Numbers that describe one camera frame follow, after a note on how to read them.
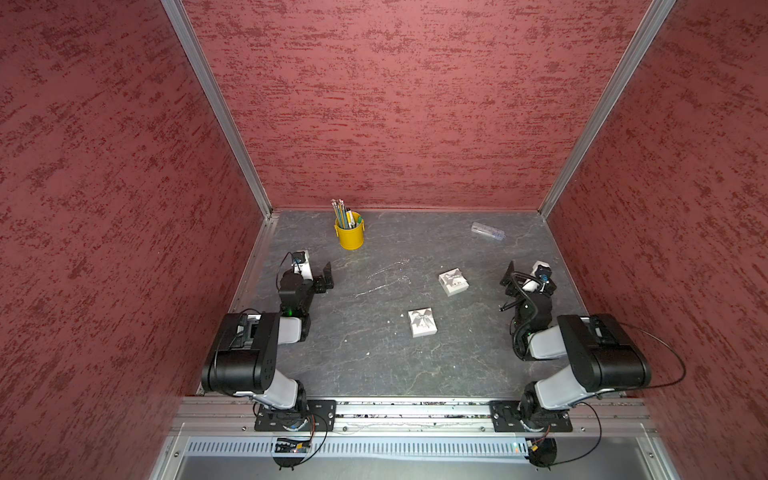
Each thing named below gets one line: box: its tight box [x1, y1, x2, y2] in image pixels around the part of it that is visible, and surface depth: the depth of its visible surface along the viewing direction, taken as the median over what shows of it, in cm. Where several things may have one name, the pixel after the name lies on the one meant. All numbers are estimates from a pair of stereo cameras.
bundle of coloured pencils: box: [330, 198, 363, 229], surface depth 105 cm
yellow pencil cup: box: [334, 212, 365, 250], surface depth 108 cm
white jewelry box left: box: [408, 307, 438, 338], surface depth 89 cm
